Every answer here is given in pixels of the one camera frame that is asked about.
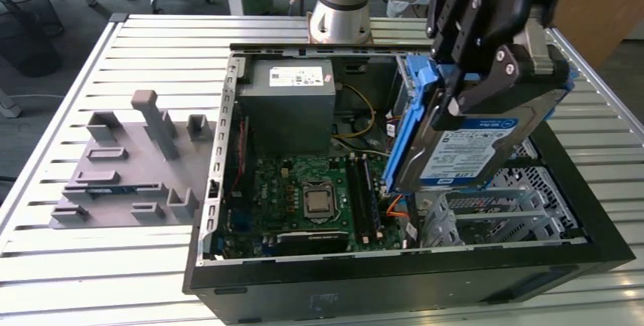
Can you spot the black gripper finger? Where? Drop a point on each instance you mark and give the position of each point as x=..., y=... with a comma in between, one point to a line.
x=458, y=20
x=523, y=77

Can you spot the hard disk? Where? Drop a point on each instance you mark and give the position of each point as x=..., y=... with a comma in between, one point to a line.
x=469, y=152

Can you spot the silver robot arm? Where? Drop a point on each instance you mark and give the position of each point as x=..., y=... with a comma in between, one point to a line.
x=342, y=20

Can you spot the metal disk bay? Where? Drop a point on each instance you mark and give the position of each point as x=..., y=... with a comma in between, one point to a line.
x=503, y=216

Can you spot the wooden cabinet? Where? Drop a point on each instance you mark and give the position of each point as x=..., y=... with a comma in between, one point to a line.
x=614, y=9

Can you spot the grey optical drive cage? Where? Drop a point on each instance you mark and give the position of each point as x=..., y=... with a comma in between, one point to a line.
x=401, y=107

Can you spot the grey power supply unit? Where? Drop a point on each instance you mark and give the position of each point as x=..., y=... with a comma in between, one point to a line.
x=287, y=122

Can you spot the CPU socket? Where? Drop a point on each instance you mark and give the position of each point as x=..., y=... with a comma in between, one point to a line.
x=319, y=185

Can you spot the silver CPU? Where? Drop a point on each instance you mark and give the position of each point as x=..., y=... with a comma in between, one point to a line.
x=319, y=202

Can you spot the green motherboard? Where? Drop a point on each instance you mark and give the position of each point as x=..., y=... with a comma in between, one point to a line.
x=279, y=186

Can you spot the black graphics card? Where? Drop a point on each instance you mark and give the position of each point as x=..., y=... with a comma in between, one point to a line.
x=313, y=242

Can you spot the black PC case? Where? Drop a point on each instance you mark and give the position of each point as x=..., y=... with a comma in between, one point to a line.
x=353, y=277

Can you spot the grey parts rack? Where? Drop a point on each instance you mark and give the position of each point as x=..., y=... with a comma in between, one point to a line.
x=131, y=175

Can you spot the RAM stick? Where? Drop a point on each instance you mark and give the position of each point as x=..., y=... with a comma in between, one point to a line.
x=111, y=191

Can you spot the black mesh waste basket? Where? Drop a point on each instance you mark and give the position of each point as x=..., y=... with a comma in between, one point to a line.
x=30, y=39

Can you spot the grey floor stand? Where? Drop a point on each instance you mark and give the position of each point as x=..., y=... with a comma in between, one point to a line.
x=10, y=109

